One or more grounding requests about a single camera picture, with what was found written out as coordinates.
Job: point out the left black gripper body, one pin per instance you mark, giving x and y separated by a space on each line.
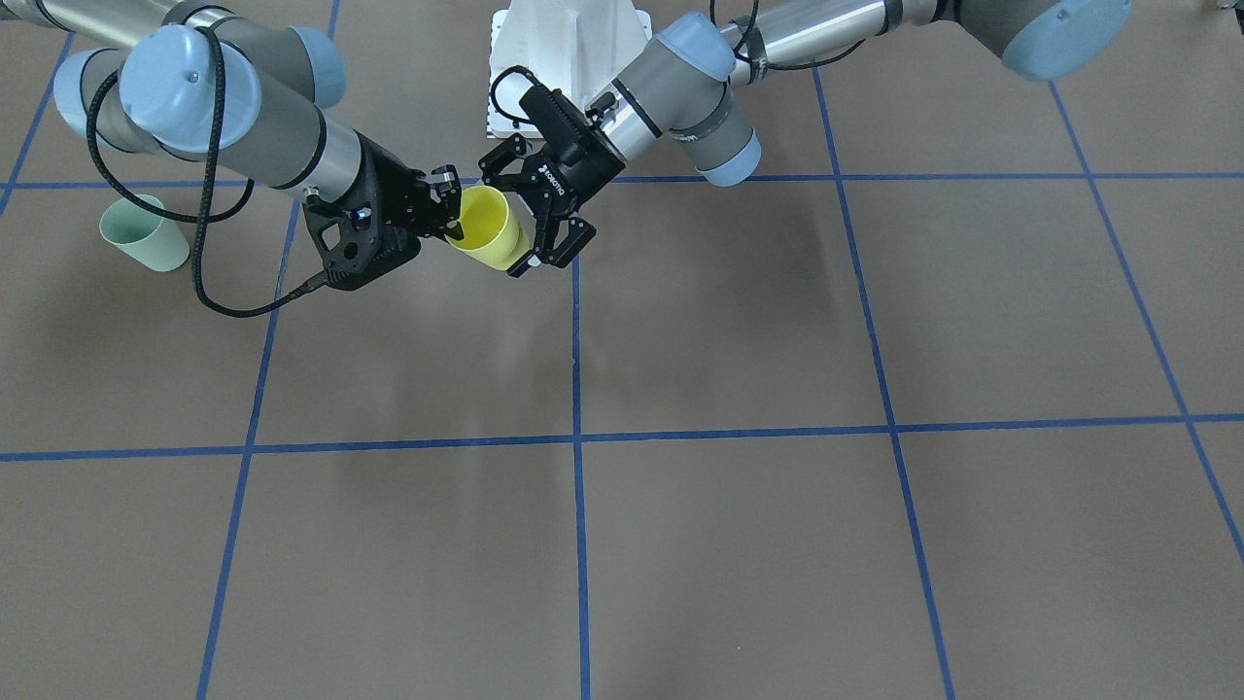
570 161

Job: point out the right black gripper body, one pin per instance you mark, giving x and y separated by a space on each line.
397 191

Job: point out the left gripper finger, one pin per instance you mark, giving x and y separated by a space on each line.
560 235
511 166

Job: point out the yellow plastic cup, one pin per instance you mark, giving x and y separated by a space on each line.
486 228

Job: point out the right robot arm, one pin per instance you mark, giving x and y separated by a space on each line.
194 81

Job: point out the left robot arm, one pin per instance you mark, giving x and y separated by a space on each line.
682 85

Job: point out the green plastic cup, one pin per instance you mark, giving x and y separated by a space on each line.
149 239

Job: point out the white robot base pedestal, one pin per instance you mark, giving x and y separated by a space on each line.
574 46

